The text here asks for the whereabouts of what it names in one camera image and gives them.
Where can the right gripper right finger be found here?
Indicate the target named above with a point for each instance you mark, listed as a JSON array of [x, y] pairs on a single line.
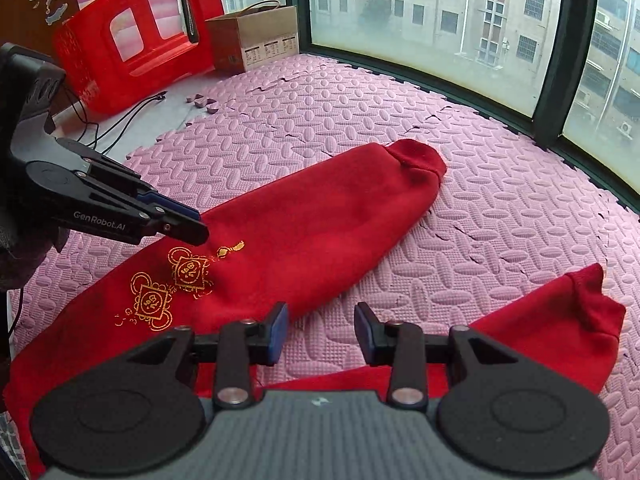
[[401, 347]]

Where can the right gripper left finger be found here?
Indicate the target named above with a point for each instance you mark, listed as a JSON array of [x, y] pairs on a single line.
[[241, 345]]

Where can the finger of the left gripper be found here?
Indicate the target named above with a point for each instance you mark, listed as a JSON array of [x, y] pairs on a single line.
[[156, 198], [176, 226]]

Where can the red knit sweater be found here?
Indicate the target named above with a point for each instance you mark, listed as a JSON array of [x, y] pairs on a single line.
[[302, 239]]

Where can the red plastic stool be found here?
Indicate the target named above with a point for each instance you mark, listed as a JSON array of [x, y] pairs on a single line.
[[117, 52]]

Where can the pink foam floor mat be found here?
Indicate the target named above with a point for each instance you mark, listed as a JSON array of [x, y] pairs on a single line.
[[512, 218]]

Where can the brown cardboard box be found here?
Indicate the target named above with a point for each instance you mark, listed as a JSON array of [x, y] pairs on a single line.
[[246, 39]]

